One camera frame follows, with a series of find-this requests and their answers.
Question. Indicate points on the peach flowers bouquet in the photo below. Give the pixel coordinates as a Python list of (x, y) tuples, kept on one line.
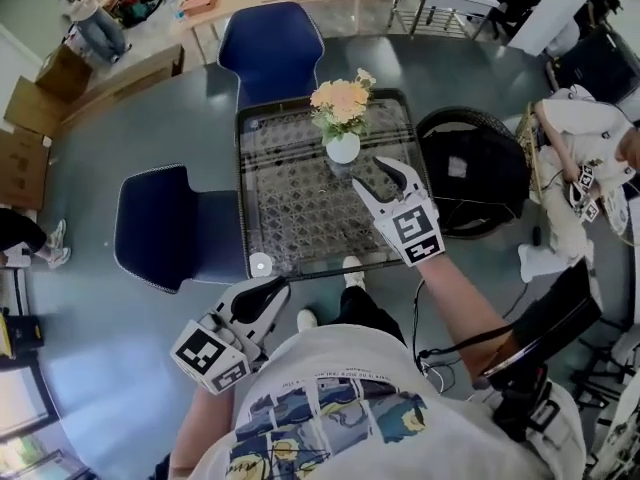
[(342, 103)]

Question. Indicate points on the black case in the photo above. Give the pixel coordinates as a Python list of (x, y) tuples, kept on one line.
[(597, 65)]

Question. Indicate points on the person's white shoe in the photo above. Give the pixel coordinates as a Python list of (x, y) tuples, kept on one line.
[(354, 270), (306, 320)]

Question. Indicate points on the person's black trousers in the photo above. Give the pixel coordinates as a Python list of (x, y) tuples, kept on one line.
[(372, 313)]

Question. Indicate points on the cardboard box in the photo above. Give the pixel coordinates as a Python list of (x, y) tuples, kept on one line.
[(35, 108), (20, 168), (62, 70)]

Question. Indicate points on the person's left forearm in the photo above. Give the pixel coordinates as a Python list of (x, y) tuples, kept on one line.
[(202, 430)]

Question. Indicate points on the white round vase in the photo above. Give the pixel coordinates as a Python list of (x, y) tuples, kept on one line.
[(343, 149)]

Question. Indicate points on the person's right forearm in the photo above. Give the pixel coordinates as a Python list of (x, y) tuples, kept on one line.
[(462, 313)]

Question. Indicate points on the glass-top wicker table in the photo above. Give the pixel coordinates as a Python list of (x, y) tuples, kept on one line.
[(300, 208)]

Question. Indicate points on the small white round device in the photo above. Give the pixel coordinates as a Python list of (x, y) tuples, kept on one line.
[(260, 264)]

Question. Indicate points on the blue chair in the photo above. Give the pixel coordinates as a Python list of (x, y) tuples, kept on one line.
[(160, 228), (272, 53)]

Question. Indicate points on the person's white printed t-shirt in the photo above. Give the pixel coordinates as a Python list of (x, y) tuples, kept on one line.
[(380, 418)]

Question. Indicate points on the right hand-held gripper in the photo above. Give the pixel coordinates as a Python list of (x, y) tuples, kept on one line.
[(412, 228)]

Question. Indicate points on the yellow and black toolbox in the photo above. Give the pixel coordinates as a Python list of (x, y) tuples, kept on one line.
[(20, 333)]

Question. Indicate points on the orange box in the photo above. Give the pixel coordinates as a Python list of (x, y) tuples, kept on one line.
[(199, 2)]

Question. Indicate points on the person's left hand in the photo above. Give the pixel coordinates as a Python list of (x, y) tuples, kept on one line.
[(220, 329)]

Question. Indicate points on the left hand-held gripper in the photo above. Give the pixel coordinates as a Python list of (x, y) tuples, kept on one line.
[(227, 348)]

